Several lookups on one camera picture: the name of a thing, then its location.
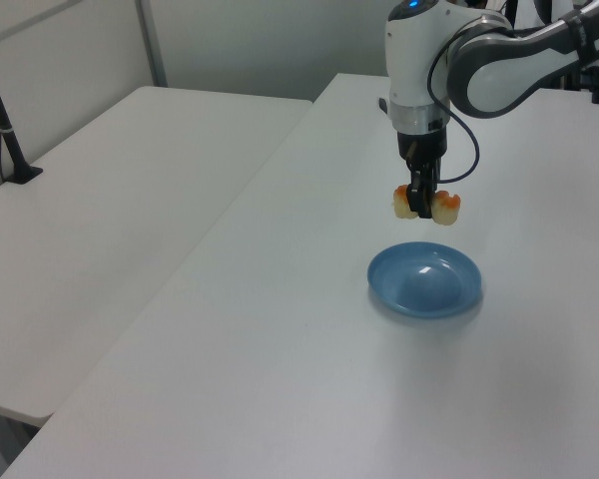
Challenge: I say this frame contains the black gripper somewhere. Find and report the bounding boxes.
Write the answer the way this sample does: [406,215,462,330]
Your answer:
[395,128,450,222]

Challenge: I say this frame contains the orange glazed bread loaf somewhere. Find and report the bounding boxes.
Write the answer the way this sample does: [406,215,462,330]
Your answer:
[389,184,463,229]

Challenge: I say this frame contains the blue round plate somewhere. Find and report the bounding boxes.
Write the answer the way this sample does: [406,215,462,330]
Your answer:
[366,240,484,321]

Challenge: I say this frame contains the white side table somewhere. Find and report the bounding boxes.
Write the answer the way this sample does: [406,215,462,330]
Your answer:
[0,85,315,429]

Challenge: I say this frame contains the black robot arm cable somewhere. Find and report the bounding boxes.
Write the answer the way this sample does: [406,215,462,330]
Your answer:
[426,32,481,183]

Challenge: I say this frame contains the grey partition post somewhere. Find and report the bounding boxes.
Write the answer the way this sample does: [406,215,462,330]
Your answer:
[133,0,170,88]

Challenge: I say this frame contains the black camera stand pole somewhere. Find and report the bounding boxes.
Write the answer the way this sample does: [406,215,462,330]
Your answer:
[0,37,45,187]

